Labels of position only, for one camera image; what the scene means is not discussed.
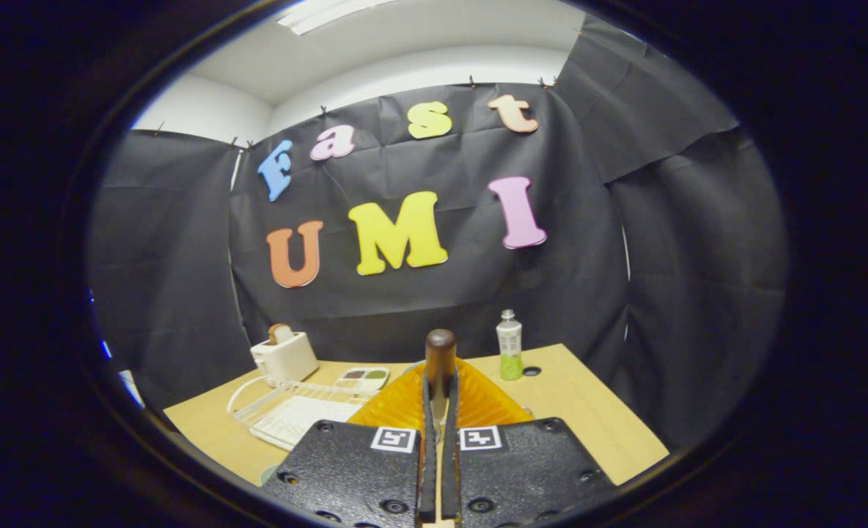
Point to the small rectangular sauce tray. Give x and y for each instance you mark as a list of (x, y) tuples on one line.
[(361, 385)]

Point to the brown bread slice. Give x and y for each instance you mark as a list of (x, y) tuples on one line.
[(280, 334)]

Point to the white toaster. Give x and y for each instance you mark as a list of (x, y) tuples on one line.
[(291, 359)]

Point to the green label drink bottle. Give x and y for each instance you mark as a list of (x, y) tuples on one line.
[(509, 345)]

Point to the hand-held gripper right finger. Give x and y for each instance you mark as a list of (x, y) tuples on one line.
[(450, 477)]

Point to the white dish rack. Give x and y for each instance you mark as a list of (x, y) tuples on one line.
[(295, 418)]

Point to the ceiling light panel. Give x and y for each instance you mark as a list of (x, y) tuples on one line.
[(317, 15)]

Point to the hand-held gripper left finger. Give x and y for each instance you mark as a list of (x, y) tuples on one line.
[(427, 477)]

